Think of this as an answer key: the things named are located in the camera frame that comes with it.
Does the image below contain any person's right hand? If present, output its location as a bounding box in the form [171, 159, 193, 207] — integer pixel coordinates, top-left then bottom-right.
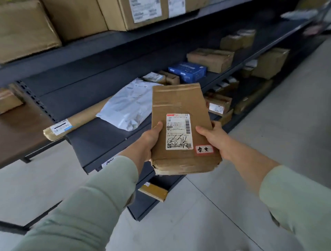
[195, 121, 234, 162]

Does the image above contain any person's left hand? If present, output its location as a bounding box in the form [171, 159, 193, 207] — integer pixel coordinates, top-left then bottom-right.
[122, 122, 164, 170]

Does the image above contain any brown cardboard parcel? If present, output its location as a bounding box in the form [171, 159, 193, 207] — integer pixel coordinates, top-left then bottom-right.
[150, 83, 223, 176]

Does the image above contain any person's right forearm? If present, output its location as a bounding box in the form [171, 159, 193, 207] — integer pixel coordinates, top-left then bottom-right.
[223, 138, 331, 251]

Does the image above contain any person's left forearm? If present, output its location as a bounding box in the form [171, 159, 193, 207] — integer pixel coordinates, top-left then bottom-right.
[10, 155, 140, 251]

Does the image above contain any cardboard box with white label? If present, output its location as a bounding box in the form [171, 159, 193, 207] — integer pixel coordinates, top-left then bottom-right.
[204, 93, 233, 117]

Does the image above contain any white plastic mailer bag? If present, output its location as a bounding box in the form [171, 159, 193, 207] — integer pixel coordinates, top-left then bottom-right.
[96, 78, 163, 132]

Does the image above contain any small labelled cardboard box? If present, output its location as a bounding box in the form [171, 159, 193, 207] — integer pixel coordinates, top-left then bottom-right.
[142, 72, 166, 85]

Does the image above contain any small dark cardboard box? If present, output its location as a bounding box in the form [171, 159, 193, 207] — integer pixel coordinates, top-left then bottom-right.
[159, 70, 180, 86]

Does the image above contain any white shelf label tag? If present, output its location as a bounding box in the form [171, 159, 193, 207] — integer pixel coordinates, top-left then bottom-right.
[101, 156, 117, 168]

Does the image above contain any long flat cardboard box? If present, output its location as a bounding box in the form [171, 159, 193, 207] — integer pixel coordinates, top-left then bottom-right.
[234, 80, 274, 115]

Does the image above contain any thin yellow cardboard parcel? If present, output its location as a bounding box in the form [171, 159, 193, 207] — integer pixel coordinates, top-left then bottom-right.
[138, 182, 169, 203]

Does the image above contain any blue printed box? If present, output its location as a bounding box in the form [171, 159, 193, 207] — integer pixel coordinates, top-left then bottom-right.
[168, 62, 208, 84]

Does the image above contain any dark grey metal shelving unit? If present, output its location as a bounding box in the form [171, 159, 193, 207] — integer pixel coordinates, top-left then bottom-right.
[0, 0, 331, 222]

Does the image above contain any taped cardboard box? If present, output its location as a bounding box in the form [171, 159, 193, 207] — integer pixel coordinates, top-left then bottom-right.
[187, 48, 235, 74]

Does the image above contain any long brown paper tube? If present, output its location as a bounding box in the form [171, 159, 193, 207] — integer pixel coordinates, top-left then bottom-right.
[43, 96, 114, 142]

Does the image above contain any small blurry cardboard box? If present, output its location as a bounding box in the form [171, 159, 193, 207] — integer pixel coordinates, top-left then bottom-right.
[237, 29, 256, 49]
[220, 35, 244, 51]

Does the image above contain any medium cardboard box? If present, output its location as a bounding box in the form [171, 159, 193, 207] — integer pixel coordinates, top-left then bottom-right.
[251, 48, 290, 80]

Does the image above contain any large labelled cardboard box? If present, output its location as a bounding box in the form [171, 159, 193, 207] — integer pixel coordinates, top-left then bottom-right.
[97, 0, 170, 32]

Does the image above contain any cardboard box with wide label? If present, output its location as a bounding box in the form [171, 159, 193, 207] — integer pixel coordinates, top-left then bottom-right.
[168, 0, 210, 18]

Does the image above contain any large tall cardboard box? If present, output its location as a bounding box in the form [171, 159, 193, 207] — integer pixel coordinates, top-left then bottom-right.
[41, 0, 109, 43]

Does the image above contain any brown wooden table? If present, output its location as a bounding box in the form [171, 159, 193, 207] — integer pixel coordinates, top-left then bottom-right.
[0, 101, 65, 170]

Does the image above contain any small cardboard box on table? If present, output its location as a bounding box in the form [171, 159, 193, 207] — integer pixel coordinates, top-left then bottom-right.
[0, 88, 25, 115]

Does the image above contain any white plastic parcel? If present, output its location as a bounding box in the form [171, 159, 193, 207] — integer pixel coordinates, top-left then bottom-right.
[280, 8, 320, 21]

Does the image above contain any large plain cardboard box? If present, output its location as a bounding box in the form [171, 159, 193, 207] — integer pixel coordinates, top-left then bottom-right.
[0, 0, 62, 64]

